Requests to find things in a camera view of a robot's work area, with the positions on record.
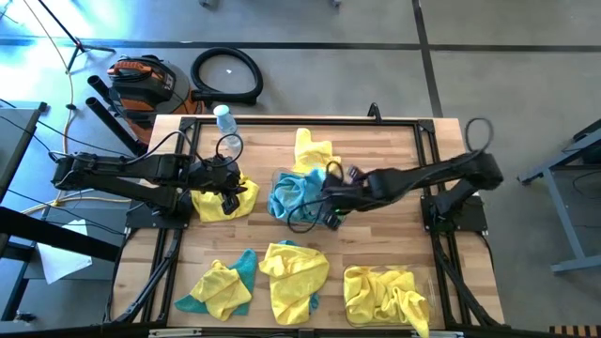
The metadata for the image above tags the grey table frame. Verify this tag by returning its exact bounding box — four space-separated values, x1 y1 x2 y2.
517 117 601 276

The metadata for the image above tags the black vacuum hose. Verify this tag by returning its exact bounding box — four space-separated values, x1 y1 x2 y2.
190 46 264 107

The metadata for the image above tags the black tripod stand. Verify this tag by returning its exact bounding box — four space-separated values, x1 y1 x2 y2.
36 0 117 72

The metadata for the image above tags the grey desk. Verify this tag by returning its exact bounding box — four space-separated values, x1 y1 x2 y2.
0 100 49 189

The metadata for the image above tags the black vacuum wand tube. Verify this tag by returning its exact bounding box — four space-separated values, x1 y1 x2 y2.
86 73 118 107
85 96 150 157

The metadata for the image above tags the air freshener spray bottle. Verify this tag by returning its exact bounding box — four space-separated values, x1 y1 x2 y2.
213 103 244 160

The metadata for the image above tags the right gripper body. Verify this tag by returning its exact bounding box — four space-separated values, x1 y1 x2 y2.
323 166 377 215

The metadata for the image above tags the white paper sheet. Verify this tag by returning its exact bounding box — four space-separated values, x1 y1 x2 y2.
36 219 94 285

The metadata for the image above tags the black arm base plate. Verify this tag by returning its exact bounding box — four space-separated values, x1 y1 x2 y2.
125 191 194 230
421 194 489 234

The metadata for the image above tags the black camera clamp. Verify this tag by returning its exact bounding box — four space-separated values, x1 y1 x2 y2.
366 101 384 124

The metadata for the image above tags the orange black shop vacuum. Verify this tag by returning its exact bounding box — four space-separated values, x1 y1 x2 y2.
106 54 207 145

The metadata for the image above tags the black beam stand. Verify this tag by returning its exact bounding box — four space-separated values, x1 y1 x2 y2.
0 206 122 325

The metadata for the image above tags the black diagonal frame strut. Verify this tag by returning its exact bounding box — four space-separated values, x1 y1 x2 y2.
112 228 185 325
430 232 501 329

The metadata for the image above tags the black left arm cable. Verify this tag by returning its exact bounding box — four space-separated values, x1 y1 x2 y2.
124 130 245 170

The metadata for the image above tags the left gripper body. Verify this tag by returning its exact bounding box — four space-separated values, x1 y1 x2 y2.
187 157 245 194

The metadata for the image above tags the yellow black striped strip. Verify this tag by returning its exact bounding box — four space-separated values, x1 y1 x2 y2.
547 323 601 336

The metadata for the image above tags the yellow extension cord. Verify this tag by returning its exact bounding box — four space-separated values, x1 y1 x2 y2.
21 0 135 215

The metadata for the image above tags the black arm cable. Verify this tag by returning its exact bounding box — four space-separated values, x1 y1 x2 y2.
124 130 245 170
464 116 495 155

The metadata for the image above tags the yellow microfiber towel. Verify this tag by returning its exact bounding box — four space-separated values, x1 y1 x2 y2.
257 242 331 326
189 259 254 323
291 127 343 176
384 269 431 338
344 265 400 326
190 173 260 224

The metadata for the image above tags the black table frame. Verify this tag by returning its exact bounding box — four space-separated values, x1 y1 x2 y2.
100 115 506 335

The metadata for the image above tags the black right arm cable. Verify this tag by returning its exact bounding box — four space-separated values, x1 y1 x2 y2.
464 116 495 155

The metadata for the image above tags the grey equipment box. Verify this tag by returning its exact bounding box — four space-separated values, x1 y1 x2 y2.
23 204 137 283

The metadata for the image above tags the teal microfiber towel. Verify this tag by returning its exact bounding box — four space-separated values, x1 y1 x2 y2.
173 248 259 316

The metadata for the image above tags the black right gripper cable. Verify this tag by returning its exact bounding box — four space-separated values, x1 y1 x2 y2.
286 161 347 235

